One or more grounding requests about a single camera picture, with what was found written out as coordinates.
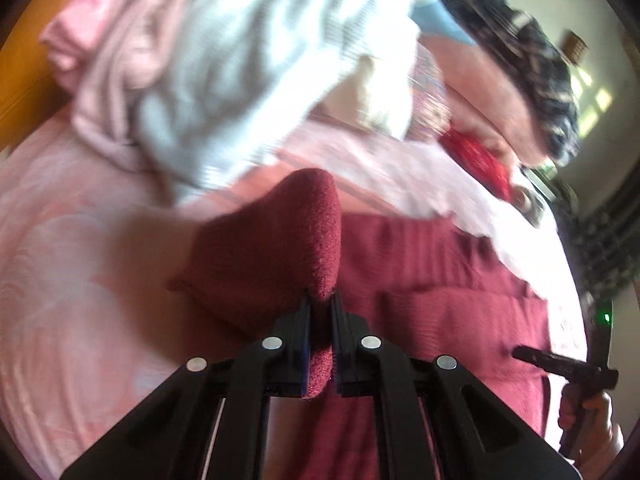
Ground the red glittery cloth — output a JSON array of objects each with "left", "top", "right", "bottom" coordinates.
[{"left": 440, "top": 127, "right": 513, "bottom": 202}]

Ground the dark patterned cloth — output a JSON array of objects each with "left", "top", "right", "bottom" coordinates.
[{"left": 445, "top": 0, "right": 582, "bottom": 161}]

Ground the light blue cloth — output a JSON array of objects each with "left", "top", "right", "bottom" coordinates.
[{"left": 380, "top": 0, "right": 481, "bottom": 47}]

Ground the person's right forearm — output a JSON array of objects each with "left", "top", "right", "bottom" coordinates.
[{"left": 575, "top": 435, "right": 632, "bottom": 476}]

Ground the bright pink garment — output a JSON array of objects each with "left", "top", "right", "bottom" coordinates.
[{"left": 40, "top": 7, "right": 126, "bottom": 73}]

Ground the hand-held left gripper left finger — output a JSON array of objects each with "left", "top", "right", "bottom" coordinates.
[{"left": 60, "top": 296, "right": 313, "bottom": 480}]

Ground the pale pink garment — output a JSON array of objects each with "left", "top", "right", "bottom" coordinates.
[{"left": 70, "top": 0, "right": 201, "bottom": 173}]

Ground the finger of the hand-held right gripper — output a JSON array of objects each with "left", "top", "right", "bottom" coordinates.
[{"left": 514, "top": 345, "right": 618, "bottom": 388}]

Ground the cream jacket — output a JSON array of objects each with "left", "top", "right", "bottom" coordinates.
[{"left": 320, "top": 55, "right": 416, "bottom": 141}]

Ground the dark red knitted sweater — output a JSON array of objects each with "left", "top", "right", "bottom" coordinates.
[{"left": 167, "top": 167, "right": 553, "bottom": 480}]

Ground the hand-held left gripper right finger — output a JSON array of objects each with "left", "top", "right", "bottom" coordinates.
[{"left": 331, "top": 292, "right": 576, "bottom": 480}]

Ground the dusty pink cloth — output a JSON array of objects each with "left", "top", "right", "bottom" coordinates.
[{"left": 425, "top": 35, "right": 556, "bottom": 166}]

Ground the brown wall fixture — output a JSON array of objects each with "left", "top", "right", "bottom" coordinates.
[{"left": 564, "top": 30, "right": 589, "bottom": 64}]

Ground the pink printed blanket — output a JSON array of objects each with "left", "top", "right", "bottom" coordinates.
[{"left": 0, "top": 110, "right": 591, "bottom": 480}]

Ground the person's right hand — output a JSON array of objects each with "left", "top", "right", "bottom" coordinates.
[{"left": 557, "top": 391, "right": 626, "bottom": 461}]

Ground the white ribbed garment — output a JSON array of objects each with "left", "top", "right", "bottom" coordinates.
[{"left": 140, "top": 0, "right": 421, "bottom": 201}]

